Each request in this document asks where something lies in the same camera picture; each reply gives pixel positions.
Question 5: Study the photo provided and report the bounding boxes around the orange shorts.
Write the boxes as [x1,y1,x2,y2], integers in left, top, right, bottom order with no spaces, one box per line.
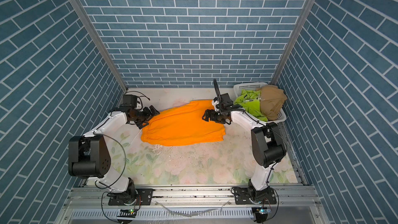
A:
[141,100,226,146]

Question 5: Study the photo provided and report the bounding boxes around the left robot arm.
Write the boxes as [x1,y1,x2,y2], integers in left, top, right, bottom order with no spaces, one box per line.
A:
[68,105,160,205]

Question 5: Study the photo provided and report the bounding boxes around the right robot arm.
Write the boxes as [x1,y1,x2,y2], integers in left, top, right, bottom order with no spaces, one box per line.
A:
[202,108,287,192]

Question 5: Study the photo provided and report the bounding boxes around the neon green shorts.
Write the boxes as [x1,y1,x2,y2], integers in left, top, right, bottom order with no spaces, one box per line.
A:
[234,89,268,121]

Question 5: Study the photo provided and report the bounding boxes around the tan brown shorts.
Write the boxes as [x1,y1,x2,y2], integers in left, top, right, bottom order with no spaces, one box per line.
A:
[255,85,287,121]

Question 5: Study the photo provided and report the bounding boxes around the white plastic laundry basket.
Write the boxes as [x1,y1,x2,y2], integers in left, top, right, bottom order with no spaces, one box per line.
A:
[233,82,287,123]

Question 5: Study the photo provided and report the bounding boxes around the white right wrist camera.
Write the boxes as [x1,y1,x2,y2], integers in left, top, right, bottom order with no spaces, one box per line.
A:
[212,93,234,112]

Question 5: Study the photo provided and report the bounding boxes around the black corrugated cable right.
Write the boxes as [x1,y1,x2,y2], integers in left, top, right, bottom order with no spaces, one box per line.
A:
[212,78,222,103]

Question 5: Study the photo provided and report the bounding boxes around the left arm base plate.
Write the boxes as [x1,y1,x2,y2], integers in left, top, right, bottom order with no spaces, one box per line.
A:
[107,188,154,206]

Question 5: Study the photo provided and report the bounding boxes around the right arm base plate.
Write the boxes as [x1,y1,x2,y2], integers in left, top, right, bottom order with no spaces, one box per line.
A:
[230,187,277,205]

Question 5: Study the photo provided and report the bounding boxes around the aluminium front rail frame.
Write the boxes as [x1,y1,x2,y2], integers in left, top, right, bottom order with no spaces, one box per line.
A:
[56,184,328,224]

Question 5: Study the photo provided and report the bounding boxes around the aluminium corner post left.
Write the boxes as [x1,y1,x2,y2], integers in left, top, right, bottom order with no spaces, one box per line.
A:
[68,0,128,93]

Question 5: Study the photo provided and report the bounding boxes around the aluminium corner post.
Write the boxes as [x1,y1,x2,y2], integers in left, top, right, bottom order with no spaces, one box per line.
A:
[269,0,315,85]
[68,0,128,93]

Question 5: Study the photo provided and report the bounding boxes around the aluminium corner post right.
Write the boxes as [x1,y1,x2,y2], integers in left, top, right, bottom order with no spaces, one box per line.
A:
[269,0,315,85]

